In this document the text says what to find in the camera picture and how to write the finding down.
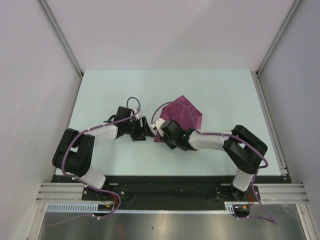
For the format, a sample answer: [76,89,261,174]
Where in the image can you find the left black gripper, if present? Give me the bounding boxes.
[124,116,155,142]

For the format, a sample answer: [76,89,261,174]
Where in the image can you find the purple cloth napkin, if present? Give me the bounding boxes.
[151,95,203,143]

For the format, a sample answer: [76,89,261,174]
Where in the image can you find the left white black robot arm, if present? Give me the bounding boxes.
[52,106,155,200]

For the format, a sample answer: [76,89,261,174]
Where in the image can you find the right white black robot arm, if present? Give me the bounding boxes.
[152,118,269,201]

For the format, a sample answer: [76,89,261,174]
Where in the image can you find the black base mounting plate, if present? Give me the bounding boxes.
[51,174,263,211]

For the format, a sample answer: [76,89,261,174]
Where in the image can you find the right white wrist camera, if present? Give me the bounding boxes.
[150,118,166,137]

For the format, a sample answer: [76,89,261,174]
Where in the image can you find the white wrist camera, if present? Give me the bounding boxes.
[133,106,141,119]
[150,118,166,137]

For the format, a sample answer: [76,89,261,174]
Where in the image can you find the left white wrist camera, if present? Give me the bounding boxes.
[133,106,141,119]

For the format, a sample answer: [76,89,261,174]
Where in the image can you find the light blue cable duct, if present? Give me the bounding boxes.
[46,201,251,214]

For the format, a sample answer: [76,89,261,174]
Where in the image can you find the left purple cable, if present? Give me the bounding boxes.
[47,96,141,227]

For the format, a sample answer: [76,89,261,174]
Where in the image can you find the aluminium rail frame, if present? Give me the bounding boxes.
[36,183,309,204]

